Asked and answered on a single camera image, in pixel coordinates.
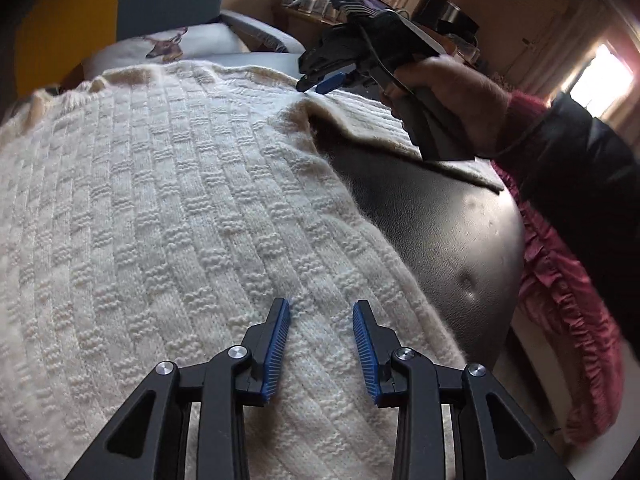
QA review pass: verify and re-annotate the deer print pillow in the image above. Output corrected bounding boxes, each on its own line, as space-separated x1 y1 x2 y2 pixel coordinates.
82 22 251 78

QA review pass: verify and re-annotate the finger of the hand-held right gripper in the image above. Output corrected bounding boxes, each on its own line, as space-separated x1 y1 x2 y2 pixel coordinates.
315 71 351 95
296 67 331 93

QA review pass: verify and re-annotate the cream knit sweater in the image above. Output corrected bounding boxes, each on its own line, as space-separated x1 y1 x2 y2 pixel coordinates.
0 60 506 480

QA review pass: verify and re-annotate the person's right hand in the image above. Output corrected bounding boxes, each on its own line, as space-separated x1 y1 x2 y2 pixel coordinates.
380 55 513 158

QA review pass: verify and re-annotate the wooden side table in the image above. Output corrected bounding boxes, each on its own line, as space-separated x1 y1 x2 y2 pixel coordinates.
272 5 346 46

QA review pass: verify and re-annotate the black television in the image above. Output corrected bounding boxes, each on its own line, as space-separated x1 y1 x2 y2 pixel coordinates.
415 0 481 36

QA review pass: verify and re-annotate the group of jars and bottles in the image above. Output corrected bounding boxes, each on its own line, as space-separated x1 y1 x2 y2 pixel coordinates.
282 0 346 18

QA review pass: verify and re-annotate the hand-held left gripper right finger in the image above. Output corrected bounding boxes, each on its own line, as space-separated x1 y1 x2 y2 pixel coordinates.
352 300 576 480

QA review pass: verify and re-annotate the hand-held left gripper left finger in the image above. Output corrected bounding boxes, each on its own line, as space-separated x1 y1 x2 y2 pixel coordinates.
65 297 292 480

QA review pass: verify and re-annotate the pink ruffled blanket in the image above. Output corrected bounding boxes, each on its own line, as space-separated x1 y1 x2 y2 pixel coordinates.
492 160 626 446

